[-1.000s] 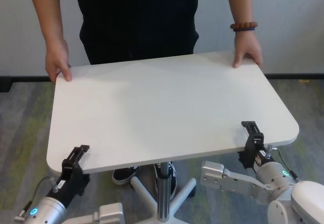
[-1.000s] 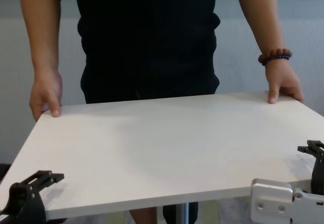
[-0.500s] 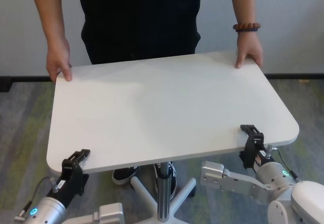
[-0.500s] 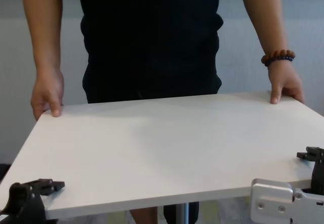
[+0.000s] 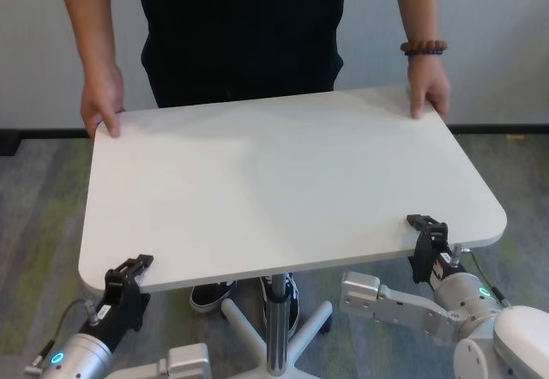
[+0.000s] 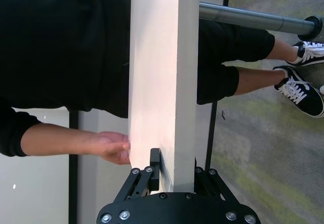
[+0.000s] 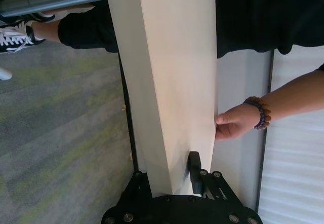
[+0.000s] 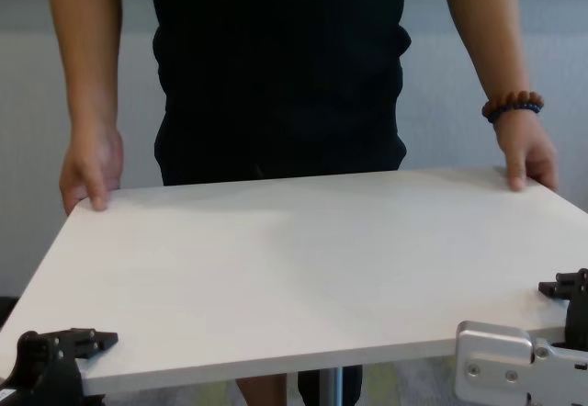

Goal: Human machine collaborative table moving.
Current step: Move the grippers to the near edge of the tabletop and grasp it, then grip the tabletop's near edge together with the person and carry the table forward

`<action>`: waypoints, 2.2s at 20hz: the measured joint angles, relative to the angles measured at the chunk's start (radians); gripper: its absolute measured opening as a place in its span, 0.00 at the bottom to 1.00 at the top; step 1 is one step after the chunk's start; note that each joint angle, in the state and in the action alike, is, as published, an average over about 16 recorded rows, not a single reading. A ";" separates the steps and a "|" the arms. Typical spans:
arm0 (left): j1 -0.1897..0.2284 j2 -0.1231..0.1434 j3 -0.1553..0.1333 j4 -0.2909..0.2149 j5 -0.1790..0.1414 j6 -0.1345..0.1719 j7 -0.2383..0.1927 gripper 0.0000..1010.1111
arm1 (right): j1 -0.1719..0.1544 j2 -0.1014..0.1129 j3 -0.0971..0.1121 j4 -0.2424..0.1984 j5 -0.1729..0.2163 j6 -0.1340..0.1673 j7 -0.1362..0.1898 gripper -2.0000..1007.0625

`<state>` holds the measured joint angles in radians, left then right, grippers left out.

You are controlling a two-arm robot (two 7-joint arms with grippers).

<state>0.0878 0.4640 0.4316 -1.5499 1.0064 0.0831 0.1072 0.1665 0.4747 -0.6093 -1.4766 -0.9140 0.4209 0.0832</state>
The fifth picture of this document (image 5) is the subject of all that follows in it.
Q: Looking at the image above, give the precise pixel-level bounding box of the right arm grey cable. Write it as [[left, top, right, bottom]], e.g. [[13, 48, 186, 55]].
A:
[[452, 244, 511, 311]]

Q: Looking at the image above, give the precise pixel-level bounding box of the black wall baseboard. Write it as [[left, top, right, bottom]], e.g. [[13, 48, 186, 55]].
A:
[[0, 123, 549, 140]]

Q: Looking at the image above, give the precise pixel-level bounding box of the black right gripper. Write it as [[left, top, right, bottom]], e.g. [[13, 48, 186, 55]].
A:
[[406, 214, 468, 291]]

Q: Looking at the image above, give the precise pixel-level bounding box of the person's left forearm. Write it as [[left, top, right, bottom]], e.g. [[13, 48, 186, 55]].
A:
[[388, 0, 447, 67]]

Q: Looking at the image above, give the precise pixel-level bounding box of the brown wooden bead bracelet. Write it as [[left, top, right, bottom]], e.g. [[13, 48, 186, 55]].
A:
[[400, 39, 449, 54]]

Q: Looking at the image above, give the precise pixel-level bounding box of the white pedestal rolling table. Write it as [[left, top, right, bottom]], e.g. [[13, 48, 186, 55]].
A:
[[78, 86, 508, 379]]

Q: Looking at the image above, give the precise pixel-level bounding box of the dark blue bead bracelet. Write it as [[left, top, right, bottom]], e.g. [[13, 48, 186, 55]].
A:
[[402, 48, 444, 58]]

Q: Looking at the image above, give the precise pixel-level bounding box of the person's right forearm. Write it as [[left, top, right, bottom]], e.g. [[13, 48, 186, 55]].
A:
[[57, 0, 120, 72]]

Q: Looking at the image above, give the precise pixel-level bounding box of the person's left black sneaker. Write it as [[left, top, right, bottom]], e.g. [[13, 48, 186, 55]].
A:
[[259, 272, 301, 340]]

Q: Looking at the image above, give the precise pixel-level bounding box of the person's left hand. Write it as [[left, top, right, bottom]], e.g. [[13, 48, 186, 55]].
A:
[[406, 58, 452, 119]]

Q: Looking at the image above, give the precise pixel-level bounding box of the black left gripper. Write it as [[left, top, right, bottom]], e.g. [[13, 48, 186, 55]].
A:
[[79, 253, 154, 352]]

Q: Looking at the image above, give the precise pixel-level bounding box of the black floor box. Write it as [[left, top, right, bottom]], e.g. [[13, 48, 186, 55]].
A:
[[0, 129, 21, 156]]

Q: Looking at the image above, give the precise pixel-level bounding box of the person's right hand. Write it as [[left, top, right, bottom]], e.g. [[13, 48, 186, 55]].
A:
[[80, 63, 127, 139]]

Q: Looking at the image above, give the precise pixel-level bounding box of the person in black shirt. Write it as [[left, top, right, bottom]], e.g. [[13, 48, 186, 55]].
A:
[[134, 0, 353, 88]]

